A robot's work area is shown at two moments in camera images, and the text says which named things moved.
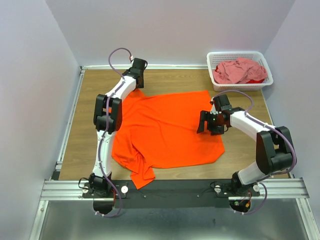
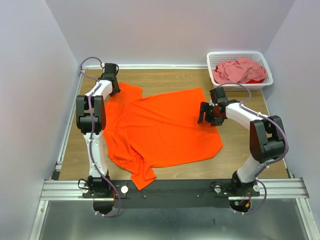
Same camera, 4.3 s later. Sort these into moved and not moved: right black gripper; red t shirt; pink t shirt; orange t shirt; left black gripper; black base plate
Moved: left black gripper; right black gripper
Not moved: orange t shirt; red t shirt; pink t shirt; black base plate
